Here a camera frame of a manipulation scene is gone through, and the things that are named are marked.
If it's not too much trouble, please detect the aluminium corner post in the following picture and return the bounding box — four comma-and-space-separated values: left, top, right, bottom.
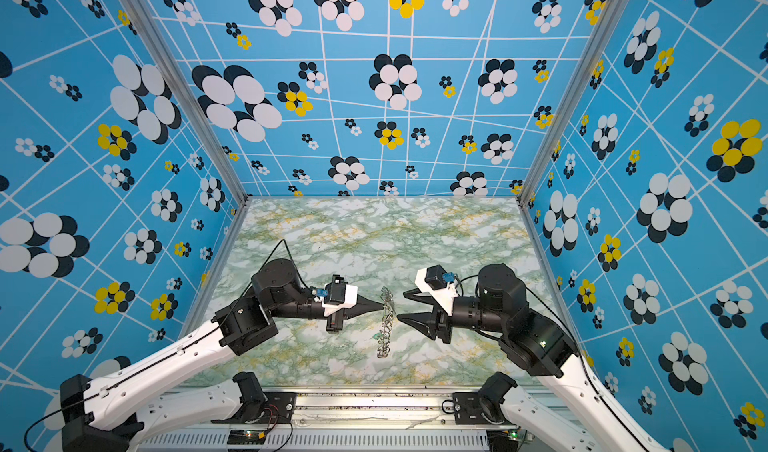
518, 0, 646, 207
103, 0, 250, 207

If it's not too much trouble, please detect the right aluminium corner post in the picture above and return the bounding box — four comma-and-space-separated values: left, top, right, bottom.
518, 0, 646, 207

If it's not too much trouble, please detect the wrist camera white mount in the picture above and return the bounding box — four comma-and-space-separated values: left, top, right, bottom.
414, 265, 459, 316
315, 280, 358, 317

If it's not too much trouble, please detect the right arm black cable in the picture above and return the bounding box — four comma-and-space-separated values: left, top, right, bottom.
455, 274, 655, 452

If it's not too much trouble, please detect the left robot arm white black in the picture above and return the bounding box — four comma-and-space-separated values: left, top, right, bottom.
60, 258, 383, 451

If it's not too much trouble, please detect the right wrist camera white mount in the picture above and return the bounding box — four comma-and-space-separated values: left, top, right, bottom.
414, 265, 459, 316

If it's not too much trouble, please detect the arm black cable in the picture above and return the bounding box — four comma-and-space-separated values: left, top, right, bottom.
23, 238, 313, 452
455, 274, 655, 452

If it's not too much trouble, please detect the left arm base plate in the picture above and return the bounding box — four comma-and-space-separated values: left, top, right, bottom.
212, 391, 298, 425

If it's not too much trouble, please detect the aluminium front rail frame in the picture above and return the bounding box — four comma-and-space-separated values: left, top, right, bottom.
137, 385, 637, 452

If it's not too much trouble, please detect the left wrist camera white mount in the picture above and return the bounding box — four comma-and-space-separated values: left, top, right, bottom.
315, 280, 358, 317

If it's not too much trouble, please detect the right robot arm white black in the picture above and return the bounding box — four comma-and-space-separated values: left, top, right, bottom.
398, 263, 664, 451

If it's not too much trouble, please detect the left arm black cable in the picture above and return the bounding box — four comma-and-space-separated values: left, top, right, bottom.
23, 238, 313, 452

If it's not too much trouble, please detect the left green circuit board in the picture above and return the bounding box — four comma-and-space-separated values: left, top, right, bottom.
227, 429, 267, 447

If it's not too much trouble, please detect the right green circuit board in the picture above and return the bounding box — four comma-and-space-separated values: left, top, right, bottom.
487, 430, 523, 452

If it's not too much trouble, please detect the left aluminium corner post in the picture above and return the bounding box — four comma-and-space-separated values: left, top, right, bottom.
103, 0, 250, 207

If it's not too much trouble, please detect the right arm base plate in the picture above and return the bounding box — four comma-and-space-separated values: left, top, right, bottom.
450, 392, 516, 427

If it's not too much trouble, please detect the green circuit board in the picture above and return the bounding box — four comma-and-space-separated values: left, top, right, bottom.
487, 430, 523, 452
227, 429, 267, 447

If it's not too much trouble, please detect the metal keyring disc with rings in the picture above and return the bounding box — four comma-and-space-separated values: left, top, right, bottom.
376, 287, 396, 359

